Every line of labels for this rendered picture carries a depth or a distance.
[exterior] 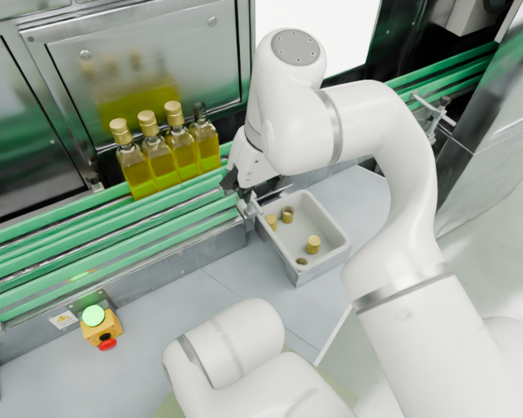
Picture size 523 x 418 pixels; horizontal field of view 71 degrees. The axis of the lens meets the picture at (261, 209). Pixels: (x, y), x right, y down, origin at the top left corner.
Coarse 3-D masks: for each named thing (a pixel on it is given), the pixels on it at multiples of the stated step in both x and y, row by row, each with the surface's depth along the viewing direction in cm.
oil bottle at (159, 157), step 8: (160, 136) 83; (144, 144) 81; (152, 144) 81; (160, 144) 81; (168, 144) 83; (144, 152) 82; (152, 152) 81; (160, 152) 82; (168, 152) 82; (152, 160) 82; (160, 160) 83; (168, 160) 84; (152, 168) 84; (160, 168) 85; (168, 168) 86; (160, 176) 86; (168, 176) 88; (176, 176) 89; (160, 184) 88; (168, 184) 89; (176, 184) 91
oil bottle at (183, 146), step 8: (184, 128) 85; (168, 136) 84; (176, 136) 83; (184, 136) 83; (192, 136) 85; (176, 144) 83; (184, 144) 84; (192, 144) 85; (176, 152) 84; (184, 152) 85; (192, 152) 87; (176, 160) 86; (184, 160) 87; (192, 160) 88; (176, 168) 89; (184, 168) 89; (192, 168) 90; (184, 176) 91; (192, 176) 92
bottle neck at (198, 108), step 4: (196, 104) 82; (200, 104) 82; (204, 104) 82; (196, 108) 81; (200, 108) 81; (204, 108) 81; (196, 112) 81; (200, 112) 81; (204, 112) 82; (196, 116) 82; (200, 116) 82; (204, 116) 83; (196, 120) 83; (200, 120) 83; (204, 120) 83; (196, 124) 84; (200, 124) 84; (204, 124) 84
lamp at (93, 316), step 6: (90, 306) 83; (96, 306) 83; (84, 312) 83; (90, 312) 82; (96, 312) 82; (102, 312) 83; (84, 318) 82; (90, 318) 82; (96, 318) 82; (102, 318) 83; (90, 324) 82; (96, 324) 83
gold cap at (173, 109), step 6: (168, 102) 79; (174, 102) 79; (168, 108) 78; (174, 108) 78; (180, 108) 78; (168, 114) 79; (174, 114) 78; (180, 114) 79; (168, 120) 80; (174, 120) 79; (180, 120) 80; (174, 126) 80
